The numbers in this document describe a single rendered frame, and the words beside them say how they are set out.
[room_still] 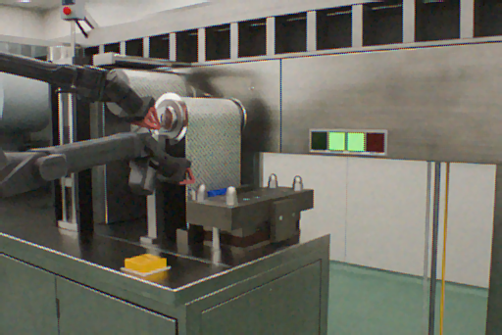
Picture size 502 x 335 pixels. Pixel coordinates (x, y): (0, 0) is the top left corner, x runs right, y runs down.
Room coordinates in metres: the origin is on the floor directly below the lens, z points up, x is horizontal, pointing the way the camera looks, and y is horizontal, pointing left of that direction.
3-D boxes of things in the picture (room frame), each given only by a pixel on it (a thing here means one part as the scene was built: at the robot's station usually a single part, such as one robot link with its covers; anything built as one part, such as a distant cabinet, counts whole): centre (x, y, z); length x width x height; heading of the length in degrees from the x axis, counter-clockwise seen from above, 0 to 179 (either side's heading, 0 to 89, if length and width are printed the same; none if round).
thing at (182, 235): (1.45, 0.11, 0.92); 0.28 x 0.04 x 0.04; 142
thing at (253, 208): (1.41, 0.00, 1.00); 0.40 x 0.16 x 0.06; 142
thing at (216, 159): (1.45, 0.12, 1.11); 0.23 x 0.01 x 0.18; 142
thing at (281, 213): (1.36, -0.09, 0.96); 0.10 x 0.03 x 0.11; 142
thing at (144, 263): (1.11, 0.25, 0.91); 0.07 x 0.07 x 0.02; 52
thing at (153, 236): (1.38, 0.29, 1.05); 0.06 x 0.05 x 0.31; 142
